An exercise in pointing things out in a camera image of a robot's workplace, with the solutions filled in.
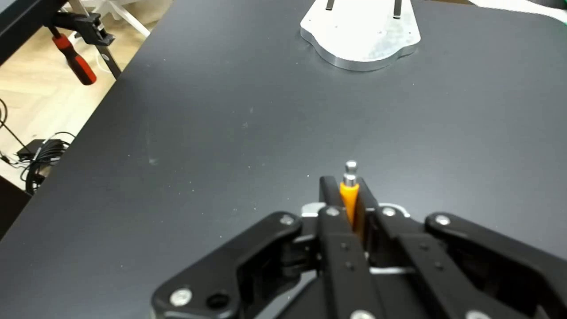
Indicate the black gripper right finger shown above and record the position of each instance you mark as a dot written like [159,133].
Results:
[461,266]

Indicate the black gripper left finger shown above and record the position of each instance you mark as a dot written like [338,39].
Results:
[266,266]

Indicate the orange pen with silver tip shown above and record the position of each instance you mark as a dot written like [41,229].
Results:
[349,197]

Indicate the silver metal mounting plate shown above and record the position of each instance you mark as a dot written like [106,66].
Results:
[360,32]

